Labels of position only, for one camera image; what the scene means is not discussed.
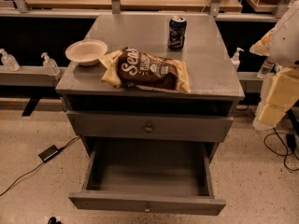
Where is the grey drawer cabinet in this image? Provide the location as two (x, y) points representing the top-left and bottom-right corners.
(56, 14), (244, 156)

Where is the black floor cable left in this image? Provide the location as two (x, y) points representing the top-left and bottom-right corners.
(0, 135), (81, 198)

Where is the blue pepsi can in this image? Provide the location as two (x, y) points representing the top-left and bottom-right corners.
(167, 16), (187, 50)

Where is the far left sanitizer bottle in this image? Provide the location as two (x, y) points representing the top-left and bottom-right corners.
(0, 49), (20, 71)

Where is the brown chip bag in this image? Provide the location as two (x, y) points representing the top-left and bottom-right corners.
(99, 47), (191, 92)

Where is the closed middle grey drawer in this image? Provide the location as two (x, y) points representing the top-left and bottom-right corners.
(67, 111), (234, 143)

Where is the clear water bottle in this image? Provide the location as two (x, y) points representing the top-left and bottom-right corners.
(257, 57), (275, 78)

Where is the open lower grey drawer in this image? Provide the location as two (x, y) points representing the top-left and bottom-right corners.
(69, 139), (225, 216)

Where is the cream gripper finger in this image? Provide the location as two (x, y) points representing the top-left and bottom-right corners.
(253, 103), (285, 131)
(266, 68), (299, 111)

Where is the black power adapter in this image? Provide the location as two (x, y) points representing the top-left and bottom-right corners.
(38, 145), (59, 162)

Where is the right white pump bottle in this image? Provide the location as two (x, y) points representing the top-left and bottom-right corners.
(231, 48), (243, 70)

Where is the sanitizer bottle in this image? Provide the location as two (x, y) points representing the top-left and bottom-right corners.
(41, 52), (60, 76)
(0, 49), (20, 71)

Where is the white paper bowl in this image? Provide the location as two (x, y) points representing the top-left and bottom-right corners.
(65, 39), (107, 66)

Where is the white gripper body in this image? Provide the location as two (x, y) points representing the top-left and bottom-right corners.
(249, 29), (276, 57)

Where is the black floor cables right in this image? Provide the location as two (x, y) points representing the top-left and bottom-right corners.
(263, 127), (299, 174)

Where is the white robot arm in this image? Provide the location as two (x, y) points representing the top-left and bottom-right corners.
(249, 1), (299, 131)

